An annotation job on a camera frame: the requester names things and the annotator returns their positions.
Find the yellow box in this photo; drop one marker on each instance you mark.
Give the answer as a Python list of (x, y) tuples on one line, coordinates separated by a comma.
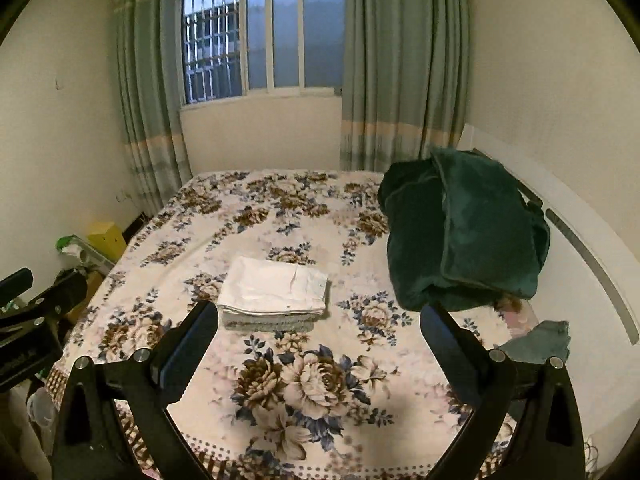
[(107, 240)]

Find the dark green plush blanket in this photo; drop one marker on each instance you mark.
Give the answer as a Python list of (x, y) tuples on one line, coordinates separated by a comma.
[(460, 230)]

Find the white headboard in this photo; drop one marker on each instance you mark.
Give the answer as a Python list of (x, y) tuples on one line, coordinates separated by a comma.
[(590, 240)]

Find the green striped curtain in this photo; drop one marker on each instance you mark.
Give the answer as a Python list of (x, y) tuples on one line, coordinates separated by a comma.
[(400, 60), (145, 85)]

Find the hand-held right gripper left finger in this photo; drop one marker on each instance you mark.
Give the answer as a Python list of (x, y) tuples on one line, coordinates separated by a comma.
[(182, 355)]

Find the barred window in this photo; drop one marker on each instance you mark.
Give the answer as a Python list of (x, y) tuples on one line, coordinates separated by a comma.
[(265, 35)]

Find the white pants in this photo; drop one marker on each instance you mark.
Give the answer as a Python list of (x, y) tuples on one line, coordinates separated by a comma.
[(270, 285)]

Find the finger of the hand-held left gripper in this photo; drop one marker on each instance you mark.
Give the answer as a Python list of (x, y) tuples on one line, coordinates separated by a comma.
[(67, 292), (15, 284)]

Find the light blue denim jeans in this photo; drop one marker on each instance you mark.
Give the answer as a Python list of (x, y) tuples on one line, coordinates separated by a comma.
[(542, 342)]

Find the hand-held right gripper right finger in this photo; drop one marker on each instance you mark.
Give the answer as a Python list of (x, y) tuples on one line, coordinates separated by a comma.
[(447, 355)]

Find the floral bed sheet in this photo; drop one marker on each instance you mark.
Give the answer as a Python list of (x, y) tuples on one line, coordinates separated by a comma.
[(310, 220)]

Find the green and white packaging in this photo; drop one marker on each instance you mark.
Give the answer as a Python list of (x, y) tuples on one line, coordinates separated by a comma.
[(75, 247)]

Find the folded grey towel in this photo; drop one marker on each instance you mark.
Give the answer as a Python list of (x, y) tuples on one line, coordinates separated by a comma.
[(272, 324)]

